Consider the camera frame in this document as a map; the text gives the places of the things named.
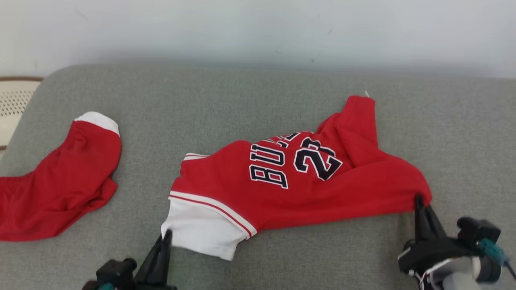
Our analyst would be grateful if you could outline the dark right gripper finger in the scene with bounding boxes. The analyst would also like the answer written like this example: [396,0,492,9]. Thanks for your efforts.
[423,205,447,241]
[414,195,428,243]

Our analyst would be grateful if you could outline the grey fabric sofa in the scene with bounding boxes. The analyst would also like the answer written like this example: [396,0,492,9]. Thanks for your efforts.
[0,64,516,290]

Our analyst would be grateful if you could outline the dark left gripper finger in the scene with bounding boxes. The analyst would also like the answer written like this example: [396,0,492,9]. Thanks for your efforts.
[161,230,174,286]
[135,236,166,285]

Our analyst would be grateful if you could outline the teal plug black cable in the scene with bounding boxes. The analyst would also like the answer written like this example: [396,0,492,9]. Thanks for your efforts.
[479,238,516,280]

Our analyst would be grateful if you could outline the cream perforated laundry basket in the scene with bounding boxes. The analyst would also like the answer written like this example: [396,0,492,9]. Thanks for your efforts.
[0,77,44,150]

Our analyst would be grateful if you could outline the red shorts white trim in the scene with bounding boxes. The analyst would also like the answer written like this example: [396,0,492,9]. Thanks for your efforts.
[0,112,122,242]

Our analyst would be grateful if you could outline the red basketball jersey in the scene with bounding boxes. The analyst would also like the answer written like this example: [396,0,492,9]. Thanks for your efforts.
[161,95,433,261]

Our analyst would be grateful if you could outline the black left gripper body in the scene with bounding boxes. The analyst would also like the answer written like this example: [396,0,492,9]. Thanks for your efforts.
[130,283,178,290]

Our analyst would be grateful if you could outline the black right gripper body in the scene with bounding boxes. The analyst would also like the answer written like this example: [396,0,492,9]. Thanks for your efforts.
[398,237,477,278]

